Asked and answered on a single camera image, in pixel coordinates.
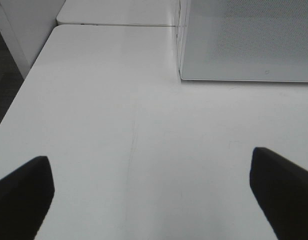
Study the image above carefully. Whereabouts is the white microwave oven body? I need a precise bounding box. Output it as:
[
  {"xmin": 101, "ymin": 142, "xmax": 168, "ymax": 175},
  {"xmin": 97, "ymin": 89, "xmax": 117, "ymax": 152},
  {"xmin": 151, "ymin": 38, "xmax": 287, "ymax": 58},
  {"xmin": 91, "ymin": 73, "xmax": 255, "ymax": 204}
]
[{"xmin": 174, "ymin": 0, "xmax": 192, "ymax": 80}]

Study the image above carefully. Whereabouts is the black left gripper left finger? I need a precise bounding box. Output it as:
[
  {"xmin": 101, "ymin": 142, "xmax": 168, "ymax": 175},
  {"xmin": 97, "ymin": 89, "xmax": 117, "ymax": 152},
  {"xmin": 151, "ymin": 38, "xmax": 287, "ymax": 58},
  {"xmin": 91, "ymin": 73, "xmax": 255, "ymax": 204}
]
[{"xmin": 0, "ymin": 156, "xmax": 55, "ymax": 240}]

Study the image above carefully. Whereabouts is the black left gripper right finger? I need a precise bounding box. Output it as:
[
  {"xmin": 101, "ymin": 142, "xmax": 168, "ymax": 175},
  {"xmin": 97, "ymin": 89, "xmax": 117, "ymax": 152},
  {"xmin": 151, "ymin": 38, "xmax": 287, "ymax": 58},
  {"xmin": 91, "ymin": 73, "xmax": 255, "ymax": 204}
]
[{"xmin": 249, "ymin": 147, "xmax": 308, "ymax": 240}]

